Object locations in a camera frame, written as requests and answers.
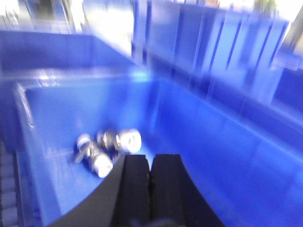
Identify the blue bin rear left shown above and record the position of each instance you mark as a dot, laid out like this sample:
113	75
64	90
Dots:
24	50

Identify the blue bin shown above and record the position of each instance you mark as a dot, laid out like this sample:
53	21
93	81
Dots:
24	50
247	164
203	42

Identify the blue bin front right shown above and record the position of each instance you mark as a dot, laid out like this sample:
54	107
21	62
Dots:
203	42

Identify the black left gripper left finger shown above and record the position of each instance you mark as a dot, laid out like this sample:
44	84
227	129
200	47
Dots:
121	200

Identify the metal valve with white cap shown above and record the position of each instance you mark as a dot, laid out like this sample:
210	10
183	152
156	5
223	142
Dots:
127	141

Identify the blue bin front left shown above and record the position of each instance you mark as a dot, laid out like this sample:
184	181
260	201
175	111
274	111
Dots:
247	164

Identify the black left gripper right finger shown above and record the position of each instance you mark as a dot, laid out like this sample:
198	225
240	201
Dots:
174	196

